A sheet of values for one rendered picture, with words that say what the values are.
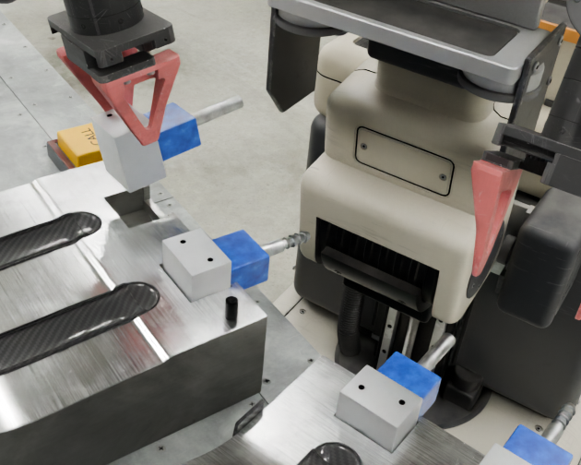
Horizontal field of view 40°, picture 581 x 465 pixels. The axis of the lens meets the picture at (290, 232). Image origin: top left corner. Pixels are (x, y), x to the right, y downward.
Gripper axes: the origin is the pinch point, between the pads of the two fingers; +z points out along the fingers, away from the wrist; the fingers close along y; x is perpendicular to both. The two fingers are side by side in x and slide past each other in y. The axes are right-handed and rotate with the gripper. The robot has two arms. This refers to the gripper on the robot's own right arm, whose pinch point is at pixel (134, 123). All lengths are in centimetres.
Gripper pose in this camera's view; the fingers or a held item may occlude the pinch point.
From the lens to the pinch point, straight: 70.3
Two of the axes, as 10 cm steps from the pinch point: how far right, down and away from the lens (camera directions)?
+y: 5.7, 4.4, -6.9
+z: 1.1, 8.0, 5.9
